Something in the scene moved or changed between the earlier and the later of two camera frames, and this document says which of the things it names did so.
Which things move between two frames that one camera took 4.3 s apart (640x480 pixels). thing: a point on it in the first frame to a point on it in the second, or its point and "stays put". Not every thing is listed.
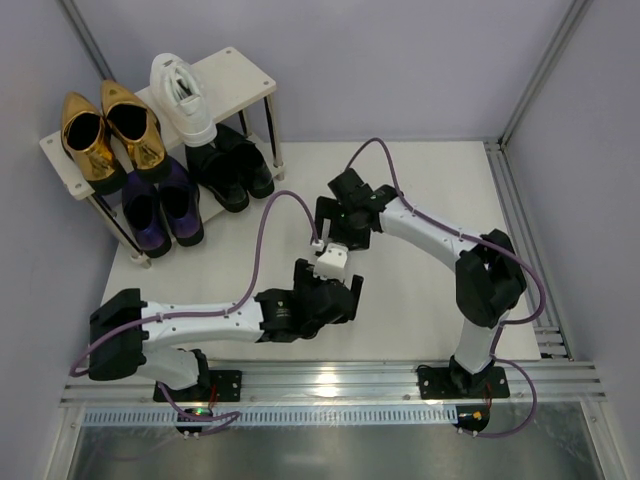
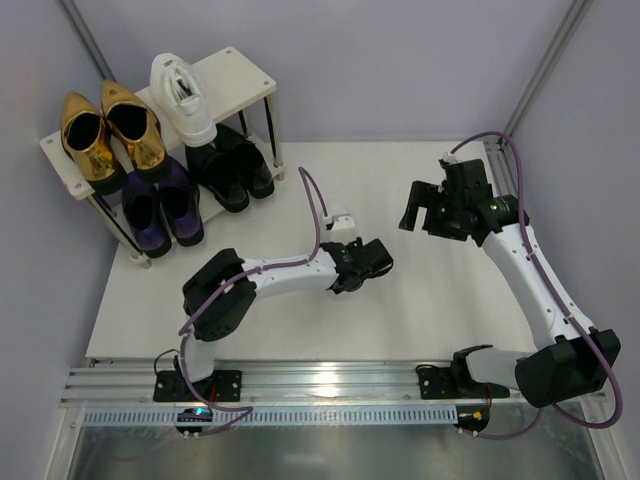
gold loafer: x=87 y=144 stays put
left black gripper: x=329 y=292 to x=373 y=255
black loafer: x=258 y=177 stays put
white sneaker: x=181 y=94 stays put
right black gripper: x=338 y=220 to x=427 y=208
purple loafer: x=180 y=197 stays put
